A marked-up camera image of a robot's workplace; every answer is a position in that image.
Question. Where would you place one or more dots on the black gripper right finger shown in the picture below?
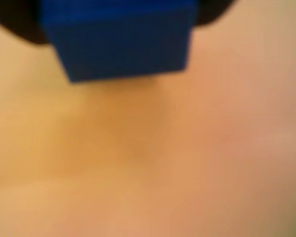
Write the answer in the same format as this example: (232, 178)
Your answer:
(209, 11)

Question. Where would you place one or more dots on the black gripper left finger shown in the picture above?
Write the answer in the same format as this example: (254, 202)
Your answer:
(17, 19)

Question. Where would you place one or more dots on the small blue cube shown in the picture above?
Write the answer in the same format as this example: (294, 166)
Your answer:
(118, 44)

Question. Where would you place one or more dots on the orange paper square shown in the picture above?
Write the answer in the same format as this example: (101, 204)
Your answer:
(113, 148)

